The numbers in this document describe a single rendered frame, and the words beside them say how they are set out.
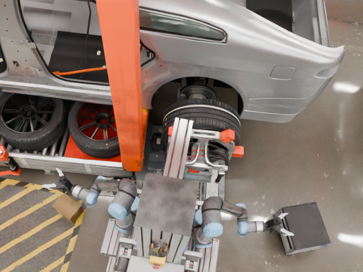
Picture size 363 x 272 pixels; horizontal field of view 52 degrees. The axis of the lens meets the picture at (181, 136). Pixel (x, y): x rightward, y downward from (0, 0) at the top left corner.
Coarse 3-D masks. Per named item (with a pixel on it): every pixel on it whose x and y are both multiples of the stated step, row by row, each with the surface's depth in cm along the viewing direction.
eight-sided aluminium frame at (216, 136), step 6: (192, 132) 283; (198, 132) 285; (204, 132) 284; (210, 132) 284; (216, 132) 284; (168, 138) 299; (198, 138) 284; (204, 138) 284; (210, 138) 283; (216, 138) 282; (168, 144) 297; (222, 144) 290; (228, 144) 291; (234, 144) 298; (168, 150) 308; (228, 150) 302; (216, 162) 323
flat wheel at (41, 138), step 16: (0, 96) 354; (16, 96) 360; (32, 96) 371; (0, 112) 346; (16, 112) 350; (48, 112) 352; (64, 112) 355; (0, 128) 338; (32, 128) 343; (48, 128) 342; (64, 128) 362; (16, 144) 342; (32, 144) 342; (48, 144) 354
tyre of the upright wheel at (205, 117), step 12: (168, 108) 305; (180, 108) 292; (192, 108) 287; (204, 108) 287; (216, 108) 288; (228, 108) 295; (168, 120) 299; (204, 120) 281; (216, 120) 283; (228, 120) 290
